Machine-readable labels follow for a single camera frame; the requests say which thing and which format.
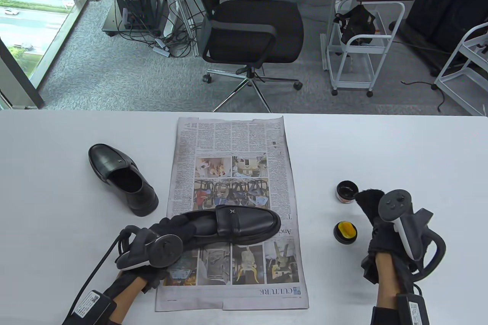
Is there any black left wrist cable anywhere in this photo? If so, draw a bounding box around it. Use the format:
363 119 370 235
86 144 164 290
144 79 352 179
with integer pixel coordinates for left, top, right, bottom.
61 226 143 325

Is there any black office chair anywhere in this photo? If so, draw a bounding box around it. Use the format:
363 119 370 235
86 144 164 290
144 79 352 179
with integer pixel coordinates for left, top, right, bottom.
179 0 304 113

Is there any black fuzzy cloth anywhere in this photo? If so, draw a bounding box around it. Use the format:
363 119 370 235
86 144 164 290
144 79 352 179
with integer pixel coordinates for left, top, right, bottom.
355 189 386 228

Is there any bundle of black cables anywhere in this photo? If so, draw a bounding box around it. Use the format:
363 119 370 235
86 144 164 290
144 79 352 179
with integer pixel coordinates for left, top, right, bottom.
114 0 208 58

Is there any person's left hand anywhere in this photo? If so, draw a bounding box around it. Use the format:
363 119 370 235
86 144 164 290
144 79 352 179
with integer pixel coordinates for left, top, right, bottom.
116 218 199 295

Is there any white shelf cart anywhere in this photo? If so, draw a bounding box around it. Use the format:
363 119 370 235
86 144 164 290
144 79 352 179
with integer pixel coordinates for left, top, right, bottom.
434 22 488 117

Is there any person's left forearm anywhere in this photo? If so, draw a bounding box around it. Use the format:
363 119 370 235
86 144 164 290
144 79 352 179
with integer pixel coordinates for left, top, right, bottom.
109 270 148 325

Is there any black leather shoe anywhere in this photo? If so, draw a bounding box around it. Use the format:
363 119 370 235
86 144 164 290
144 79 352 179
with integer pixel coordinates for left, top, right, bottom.
88 144 159 217
168 205 282 250

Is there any black shoe polish lid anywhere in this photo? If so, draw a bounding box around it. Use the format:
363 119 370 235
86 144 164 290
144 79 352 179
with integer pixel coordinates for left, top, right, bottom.
333 220 358 244

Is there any person's right hand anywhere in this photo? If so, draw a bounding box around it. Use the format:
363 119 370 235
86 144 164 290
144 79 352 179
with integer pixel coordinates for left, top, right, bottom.
360 215 422 295

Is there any glass window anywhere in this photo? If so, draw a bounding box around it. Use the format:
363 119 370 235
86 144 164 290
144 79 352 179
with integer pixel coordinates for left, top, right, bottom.
0 0 100 109

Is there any black floor cable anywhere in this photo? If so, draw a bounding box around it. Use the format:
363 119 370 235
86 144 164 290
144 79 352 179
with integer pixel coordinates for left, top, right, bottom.
401 80 446 113

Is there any shoe polish jar red label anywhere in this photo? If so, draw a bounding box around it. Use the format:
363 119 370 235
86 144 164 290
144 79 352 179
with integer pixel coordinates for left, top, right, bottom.
335 181 360 203

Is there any printed newspaper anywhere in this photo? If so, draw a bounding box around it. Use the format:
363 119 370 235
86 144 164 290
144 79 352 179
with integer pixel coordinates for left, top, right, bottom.
154 115 309 311

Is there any black fabric screen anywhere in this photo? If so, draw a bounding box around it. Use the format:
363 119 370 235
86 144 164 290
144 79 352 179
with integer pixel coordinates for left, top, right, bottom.
389 0 488 77

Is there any white power strip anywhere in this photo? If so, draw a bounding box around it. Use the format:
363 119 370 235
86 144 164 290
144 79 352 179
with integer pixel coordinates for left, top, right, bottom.
152 37 171 56

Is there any white wheeled cart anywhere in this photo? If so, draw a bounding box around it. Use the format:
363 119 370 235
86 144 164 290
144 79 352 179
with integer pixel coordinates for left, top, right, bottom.
327 0 405 98

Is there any black bag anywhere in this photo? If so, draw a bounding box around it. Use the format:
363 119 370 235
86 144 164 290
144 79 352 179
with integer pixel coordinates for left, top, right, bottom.
334 4 377 46

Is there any person's right forearm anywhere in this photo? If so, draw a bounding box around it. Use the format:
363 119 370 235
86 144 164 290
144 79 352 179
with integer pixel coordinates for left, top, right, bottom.
372 253 401 325

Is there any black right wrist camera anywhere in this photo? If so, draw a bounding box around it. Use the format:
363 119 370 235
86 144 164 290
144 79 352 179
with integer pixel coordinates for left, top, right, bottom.
396 292 430 325

